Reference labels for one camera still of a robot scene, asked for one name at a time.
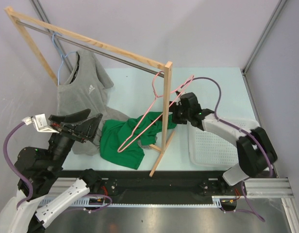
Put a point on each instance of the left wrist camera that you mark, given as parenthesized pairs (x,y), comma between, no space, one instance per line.
(41,125)

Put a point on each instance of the green t shirt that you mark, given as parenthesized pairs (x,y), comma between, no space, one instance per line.
(121,141)

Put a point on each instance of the white perforated plastic basket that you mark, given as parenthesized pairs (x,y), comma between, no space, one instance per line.
(215,147)

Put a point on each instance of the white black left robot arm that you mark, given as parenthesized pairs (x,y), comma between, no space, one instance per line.
(38,169)

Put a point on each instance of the steel hanging rod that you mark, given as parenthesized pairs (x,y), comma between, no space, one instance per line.
(60,38)

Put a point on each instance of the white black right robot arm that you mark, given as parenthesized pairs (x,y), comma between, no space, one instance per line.
(240,147)

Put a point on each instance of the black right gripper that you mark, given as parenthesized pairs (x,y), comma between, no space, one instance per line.
(174,118)

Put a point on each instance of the grey adidas t shirt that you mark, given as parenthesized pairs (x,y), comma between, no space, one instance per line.
(86,88)

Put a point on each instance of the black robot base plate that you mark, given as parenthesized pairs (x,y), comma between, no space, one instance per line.
(167,186)

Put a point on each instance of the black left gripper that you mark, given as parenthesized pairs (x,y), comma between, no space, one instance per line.
(82,130)

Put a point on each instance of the pink wire hanger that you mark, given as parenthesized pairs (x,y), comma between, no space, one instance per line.
(179,91)

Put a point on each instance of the wooden clothes rack frame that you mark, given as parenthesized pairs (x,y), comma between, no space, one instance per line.
(126,55)

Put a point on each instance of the blue wire hanger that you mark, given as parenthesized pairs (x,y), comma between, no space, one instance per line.
(63,56)

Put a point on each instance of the white slotted cable duct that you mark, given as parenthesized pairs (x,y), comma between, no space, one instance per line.
(92,202)

